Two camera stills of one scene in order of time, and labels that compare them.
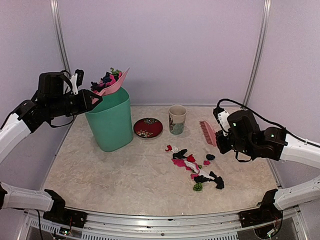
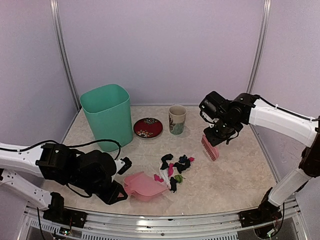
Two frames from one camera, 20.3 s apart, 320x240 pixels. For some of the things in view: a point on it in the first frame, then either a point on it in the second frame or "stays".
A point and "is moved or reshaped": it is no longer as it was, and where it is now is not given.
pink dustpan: (112, 89) -> (143, 187)
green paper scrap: (198, 186) -> (179, 178)
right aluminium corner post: (258, 53) stays
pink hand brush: (209, 133) is moved or reshaped
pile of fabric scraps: (179, 159) -> (166, 171)
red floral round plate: (147, 127) stays
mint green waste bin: (111, 121) stays
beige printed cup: (176, 115) stays
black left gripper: (86, 105) -> (109, 197)
